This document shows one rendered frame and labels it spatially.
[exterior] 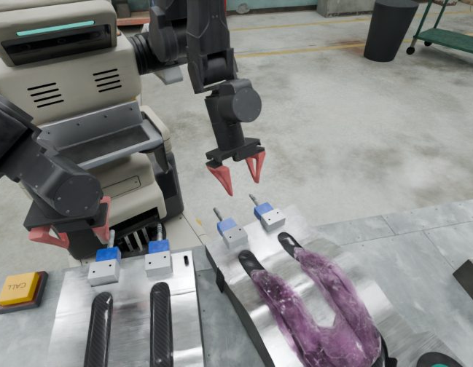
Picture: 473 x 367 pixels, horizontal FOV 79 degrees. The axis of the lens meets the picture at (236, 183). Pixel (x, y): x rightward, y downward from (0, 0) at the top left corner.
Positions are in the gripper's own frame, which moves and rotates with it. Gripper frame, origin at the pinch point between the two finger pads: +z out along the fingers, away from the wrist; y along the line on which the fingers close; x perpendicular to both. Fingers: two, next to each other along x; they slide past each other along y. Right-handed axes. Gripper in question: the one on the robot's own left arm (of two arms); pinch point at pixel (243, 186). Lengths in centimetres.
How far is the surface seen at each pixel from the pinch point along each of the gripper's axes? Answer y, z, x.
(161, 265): -21.8, 8.3, 1.1
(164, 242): -19.0, 7.0, 6.6
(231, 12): 289, -116, 439
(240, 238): -3.7, 12.3, 1.3
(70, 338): -40.7, 12.1, 0.4
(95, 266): -32.9, 5.1, 7.4
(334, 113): 188, 39, 147
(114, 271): -30.1, 6.5, 4.7
